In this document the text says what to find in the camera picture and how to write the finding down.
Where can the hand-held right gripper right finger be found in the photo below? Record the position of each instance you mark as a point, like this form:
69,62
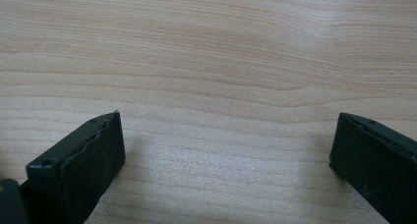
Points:
377,165

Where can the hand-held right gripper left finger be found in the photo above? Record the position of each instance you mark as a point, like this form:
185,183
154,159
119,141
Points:
85,165

